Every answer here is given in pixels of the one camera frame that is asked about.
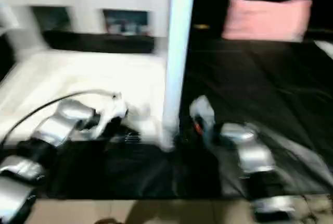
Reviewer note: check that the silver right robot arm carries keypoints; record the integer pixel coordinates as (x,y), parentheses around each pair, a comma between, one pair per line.
(255,166)

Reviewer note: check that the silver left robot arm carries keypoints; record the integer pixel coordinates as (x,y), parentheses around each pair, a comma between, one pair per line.
(41,135)

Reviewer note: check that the black work mat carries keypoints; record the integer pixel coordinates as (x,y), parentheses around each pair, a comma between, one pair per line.
(260,88)

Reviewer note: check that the small yellow label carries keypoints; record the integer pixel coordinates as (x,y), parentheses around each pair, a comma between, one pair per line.
(201,26)

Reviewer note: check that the pink printed pillow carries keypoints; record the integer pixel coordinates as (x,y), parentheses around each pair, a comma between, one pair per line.
(266,20)

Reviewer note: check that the black sofa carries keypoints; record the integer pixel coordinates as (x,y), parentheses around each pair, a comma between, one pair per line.
(213,0)

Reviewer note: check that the white glass-door cabinet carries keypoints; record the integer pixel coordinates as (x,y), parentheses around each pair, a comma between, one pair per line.
(78,0)

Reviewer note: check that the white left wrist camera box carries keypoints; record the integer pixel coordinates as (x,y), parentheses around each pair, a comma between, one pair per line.
(112,112)

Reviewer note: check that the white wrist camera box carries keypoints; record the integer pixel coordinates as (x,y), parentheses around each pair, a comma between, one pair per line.
(112,112)
(202,107)

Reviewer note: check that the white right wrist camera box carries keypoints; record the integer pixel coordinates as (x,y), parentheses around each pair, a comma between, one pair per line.
(202,107)

